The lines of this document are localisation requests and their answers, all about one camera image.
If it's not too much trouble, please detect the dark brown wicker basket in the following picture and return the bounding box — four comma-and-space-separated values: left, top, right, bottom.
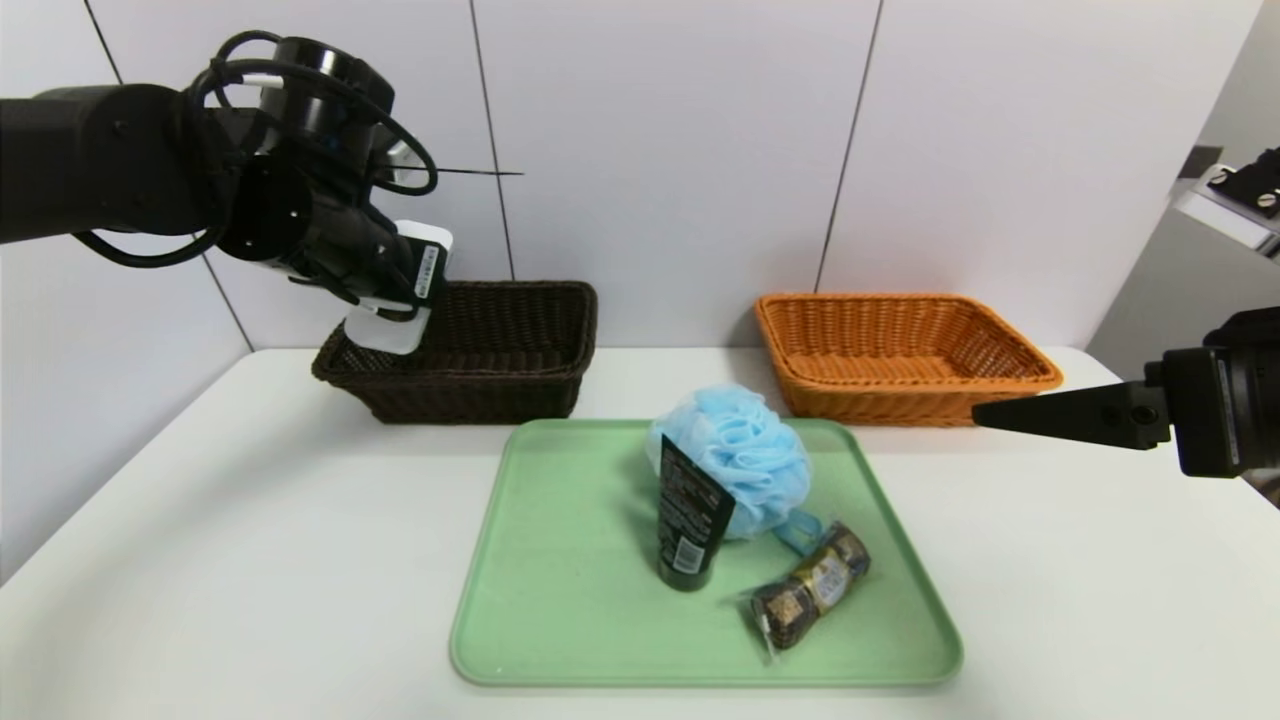
312, 281, 599, 425

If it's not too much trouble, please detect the green plastic tray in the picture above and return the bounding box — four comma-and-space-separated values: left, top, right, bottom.
450, 418, 963, 689

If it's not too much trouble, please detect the orange wicker basket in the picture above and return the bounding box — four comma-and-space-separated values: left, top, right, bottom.
755, 293, 1064, 429

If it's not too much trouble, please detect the blue mesh bath loofah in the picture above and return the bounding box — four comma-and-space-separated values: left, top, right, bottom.
645, 385, 823, 553

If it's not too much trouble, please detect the black cosmetic tube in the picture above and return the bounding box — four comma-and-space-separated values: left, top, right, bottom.
657, 435, 737, 593

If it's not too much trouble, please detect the white rectangular plastic case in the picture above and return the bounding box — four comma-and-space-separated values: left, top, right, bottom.
345, 222, 453, 356

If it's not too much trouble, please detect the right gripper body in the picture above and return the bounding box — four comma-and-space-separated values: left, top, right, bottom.
1145, 307, 1280, 479

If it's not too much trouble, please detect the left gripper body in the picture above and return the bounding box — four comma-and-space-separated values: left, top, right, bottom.
313, 203, 450, 317

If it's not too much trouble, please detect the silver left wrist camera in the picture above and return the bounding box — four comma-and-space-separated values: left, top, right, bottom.
383, 138, 423, 189

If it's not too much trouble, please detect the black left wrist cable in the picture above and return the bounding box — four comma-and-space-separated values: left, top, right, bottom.
75, 30, 441, 271

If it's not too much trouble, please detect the gold chocolate pack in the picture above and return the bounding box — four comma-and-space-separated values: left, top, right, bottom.
738, 520, 871, 661

